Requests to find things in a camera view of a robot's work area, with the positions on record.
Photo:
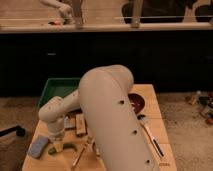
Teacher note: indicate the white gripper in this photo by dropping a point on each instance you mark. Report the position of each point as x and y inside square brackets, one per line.
[56, 133]

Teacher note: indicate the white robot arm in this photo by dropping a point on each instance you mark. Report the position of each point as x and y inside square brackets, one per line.
[102, 95]

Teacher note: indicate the metal cup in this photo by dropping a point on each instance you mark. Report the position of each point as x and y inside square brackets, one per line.
[95, 149]

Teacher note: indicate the blue sponge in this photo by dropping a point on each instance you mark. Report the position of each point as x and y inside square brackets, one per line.
[37, 147]

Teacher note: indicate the grey folded cloth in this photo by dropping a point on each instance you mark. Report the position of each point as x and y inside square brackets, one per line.
[68, 124]

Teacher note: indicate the wooden block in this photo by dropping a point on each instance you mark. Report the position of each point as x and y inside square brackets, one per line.
[80, 125]

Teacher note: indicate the green plastic tray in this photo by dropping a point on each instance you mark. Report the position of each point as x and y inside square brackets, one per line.
[57, 87]

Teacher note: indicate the black dish brush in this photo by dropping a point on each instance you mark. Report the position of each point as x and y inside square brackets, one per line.
[144, 123]

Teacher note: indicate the dark red bowl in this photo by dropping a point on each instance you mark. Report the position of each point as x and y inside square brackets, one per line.
[137, 102]

